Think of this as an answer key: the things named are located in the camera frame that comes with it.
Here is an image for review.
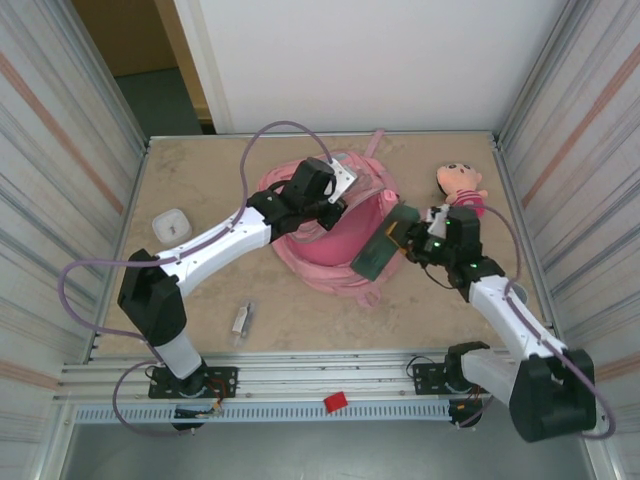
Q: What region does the pink student backpack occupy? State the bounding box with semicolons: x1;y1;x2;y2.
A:
257;128;404;307

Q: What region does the dark green notebook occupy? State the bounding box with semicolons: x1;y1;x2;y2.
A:
349;202;420;281

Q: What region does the small silver tube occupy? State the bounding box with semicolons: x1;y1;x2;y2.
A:
231;299;259;350

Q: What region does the plush doll in pink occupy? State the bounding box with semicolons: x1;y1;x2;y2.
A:
435;162;490;219

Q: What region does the white square container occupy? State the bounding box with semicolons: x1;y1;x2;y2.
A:
151;207;194;245

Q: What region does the small red block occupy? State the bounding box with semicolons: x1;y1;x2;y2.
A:
323;392;350;415

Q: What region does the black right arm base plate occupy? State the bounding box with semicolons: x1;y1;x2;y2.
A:
412;362;503;396

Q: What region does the aluminium table rail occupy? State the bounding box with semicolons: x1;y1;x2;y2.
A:
59;349;599;401

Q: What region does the white door frame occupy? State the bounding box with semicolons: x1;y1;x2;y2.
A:
174;0;234;135

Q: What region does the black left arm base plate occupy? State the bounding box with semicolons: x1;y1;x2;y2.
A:
148;366;239;400

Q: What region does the aluminium frame post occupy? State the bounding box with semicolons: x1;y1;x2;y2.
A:
491;0;594;151
52;0;152;156

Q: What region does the slotted grey cable duct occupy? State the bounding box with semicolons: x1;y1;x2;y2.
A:
73;402;451;425

